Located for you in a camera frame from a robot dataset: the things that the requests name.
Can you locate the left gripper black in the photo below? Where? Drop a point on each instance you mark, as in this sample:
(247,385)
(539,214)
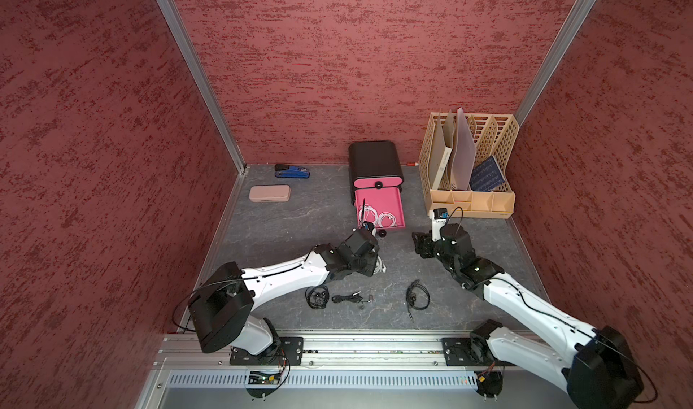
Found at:
(371,260)

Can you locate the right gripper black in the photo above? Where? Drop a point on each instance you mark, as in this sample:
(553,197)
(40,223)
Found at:
(422,244)

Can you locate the black earphones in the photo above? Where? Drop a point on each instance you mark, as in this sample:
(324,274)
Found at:
(353,298)
(417,297)
(317,297)

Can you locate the white earphones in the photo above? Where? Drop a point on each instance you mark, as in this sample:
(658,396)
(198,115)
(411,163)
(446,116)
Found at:
(380,267)
(386,220)
(368,214)

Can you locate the pink drawer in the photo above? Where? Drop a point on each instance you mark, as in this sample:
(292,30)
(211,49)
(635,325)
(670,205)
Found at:
(383,200)
(378,182)

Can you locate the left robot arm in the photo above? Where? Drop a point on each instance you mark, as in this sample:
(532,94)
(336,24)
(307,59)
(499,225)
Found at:
(222,308)

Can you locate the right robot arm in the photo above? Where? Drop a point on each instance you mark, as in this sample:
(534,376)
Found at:
(594,367)

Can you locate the black drawer cabinet shell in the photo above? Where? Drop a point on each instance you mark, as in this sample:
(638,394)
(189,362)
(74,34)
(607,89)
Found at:
(373,159)

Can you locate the dark blue notebook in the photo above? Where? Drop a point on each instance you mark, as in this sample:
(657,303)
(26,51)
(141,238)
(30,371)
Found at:
(487,176)

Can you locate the translucent plastic folder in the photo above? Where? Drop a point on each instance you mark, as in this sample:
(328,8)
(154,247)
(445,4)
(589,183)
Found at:
(462,163)

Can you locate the white booklet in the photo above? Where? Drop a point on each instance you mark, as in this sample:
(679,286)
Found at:
(438,165)

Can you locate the blue stapler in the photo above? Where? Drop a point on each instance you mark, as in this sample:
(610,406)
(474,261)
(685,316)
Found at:
(291,171)

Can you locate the beige file organizer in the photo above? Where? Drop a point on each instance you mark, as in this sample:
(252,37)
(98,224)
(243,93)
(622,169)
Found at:
(494,135)

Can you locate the pink pencil case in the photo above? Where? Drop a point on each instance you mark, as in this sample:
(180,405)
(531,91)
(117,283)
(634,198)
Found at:
(279,193)

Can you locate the vented metal strip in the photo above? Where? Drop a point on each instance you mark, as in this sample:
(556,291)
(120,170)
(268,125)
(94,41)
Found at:
(346,379)

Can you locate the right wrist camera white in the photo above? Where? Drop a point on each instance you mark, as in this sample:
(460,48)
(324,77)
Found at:
(439,218)

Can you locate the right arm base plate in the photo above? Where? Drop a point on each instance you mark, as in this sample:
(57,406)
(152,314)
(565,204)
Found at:
(464,352)

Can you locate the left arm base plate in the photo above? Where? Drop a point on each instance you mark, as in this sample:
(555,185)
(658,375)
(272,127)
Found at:
(284,349)

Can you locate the aluminium front rail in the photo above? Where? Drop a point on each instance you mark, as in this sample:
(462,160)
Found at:
(406,350)

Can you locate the right corner aluminium post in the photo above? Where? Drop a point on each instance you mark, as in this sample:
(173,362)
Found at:
(569,30)

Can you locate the corner aluminium post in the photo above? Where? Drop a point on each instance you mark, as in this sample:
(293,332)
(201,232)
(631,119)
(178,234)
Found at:
(186,47)
(569,30)

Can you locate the left corner aluminium post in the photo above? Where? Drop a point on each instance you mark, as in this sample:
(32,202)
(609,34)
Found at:
(186,47)

